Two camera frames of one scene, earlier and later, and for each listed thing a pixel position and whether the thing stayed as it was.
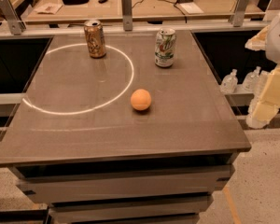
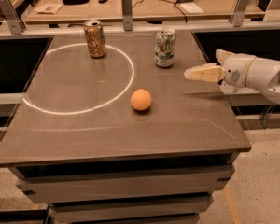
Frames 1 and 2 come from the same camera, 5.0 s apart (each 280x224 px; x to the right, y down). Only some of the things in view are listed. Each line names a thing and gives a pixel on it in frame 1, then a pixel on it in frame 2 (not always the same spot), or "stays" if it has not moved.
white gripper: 279,37 to 237,70
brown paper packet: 49,8 stays
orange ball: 141,99 stays
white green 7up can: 165,47 stays
